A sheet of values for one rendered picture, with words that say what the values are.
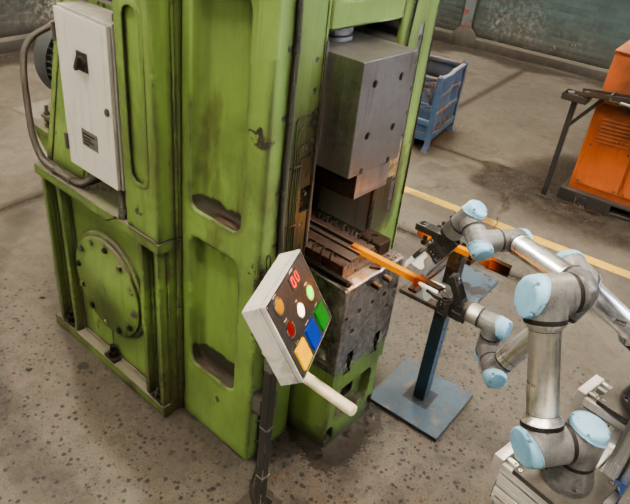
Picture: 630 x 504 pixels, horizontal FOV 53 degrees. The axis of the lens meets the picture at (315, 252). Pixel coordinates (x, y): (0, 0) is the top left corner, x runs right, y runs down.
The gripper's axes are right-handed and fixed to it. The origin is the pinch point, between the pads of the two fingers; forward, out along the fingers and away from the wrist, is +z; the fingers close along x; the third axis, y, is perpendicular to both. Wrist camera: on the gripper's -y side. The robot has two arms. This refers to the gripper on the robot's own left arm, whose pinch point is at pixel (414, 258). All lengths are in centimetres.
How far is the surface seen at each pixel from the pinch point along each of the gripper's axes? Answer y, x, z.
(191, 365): -27, -44, 102
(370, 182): -30.5, -3.2, -9.5
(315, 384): 14, -39, 43
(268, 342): -3, -72, 1
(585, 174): 9, 341, 92
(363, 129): -41, -12, -29
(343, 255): -18.6, -7.4, 20.6
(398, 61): -51, 2, -47
